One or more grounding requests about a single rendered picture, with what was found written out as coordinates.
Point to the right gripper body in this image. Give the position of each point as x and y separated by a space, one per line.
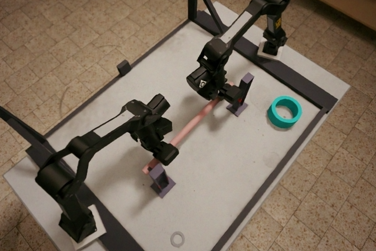
166 153

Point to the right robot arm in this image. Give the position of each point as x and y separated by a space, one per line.
58 183

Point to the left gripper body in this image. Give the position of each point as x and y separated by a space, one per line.
231 93

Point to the pink long bar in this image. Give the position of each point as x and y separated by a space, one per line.
185 131

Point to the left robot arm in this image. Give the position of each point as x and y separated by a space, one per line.
219 48

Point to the teal open ring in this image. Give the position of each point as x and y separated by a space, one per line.
289 102

